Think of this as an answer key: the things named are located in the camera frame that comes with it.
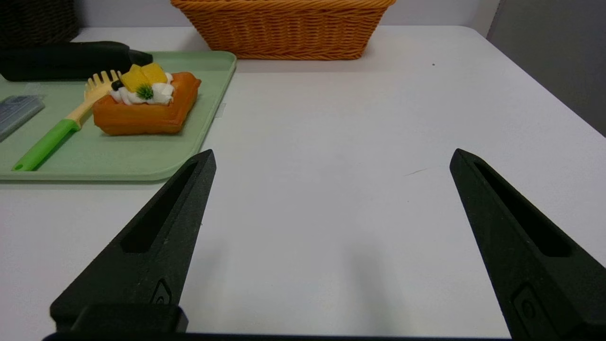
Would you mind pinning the black leather glasses case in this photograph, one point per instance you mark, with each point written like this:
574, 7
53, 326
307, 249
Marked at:
61, 61

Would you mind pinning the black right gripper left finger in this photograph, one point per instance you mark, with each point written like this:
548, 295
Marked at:
156, 246

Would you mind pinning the grey transparent pencil lead case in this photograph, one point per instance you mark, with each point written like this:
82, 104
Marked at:
16, 113

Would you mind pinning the light green plastic tray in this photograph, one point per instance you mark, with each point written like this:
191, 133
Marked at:
142, 151

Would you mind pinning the orange wicker basket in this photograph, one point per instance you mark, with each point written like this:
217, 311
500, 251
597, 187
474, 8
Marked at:
284, 28

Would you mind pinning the toy waffle cake with cream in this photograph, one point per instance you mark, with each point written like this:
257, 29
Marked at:
142, 116

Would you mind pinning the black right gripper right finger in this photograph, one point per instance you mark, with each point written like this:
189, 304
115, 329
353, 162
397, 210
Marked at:
516, 265

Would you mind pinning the dark brown wicker basket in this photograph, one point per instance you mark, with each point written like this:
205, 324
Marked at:
33, 19

